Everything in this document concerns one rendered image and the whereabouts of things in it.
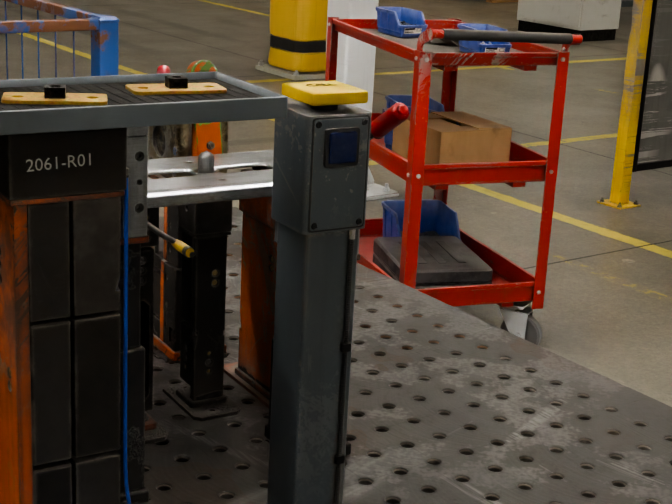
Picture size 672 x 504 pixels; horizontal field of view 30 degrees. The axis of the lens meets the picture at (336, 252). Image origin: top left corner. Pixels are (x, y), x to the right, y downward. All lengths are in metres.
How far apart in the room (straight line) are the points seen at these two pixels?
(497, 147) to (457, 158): 0.14
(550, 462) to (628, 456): 0.10
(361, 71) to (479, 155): 1.87
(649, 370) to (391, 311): 1.92
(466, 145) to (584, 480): 2.13
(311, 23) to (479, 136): 4.98
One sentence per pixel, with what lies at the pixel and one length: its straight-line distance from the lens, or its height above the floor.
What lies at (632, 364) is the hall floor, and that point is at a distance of 3.82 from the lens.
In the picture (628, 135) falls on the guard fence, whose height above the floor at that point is 0.32.
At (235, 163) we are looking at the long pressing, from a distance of 1.55.
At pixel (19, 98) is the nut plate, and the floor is 1.16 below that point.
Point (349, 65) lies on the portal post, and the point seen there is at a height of 0.57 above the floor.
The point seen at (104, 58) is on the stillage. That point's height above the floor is 0.84.
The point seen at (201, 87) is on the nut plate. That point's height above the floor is 1.16.
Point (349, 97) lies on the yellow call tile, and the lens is 1.15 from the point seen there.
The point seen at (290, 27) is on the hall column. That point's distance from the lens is 8.47.
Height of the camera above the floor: 1.35
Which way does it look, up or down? 17 degrees down
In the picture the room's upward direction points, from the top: 3 degrees clockwise
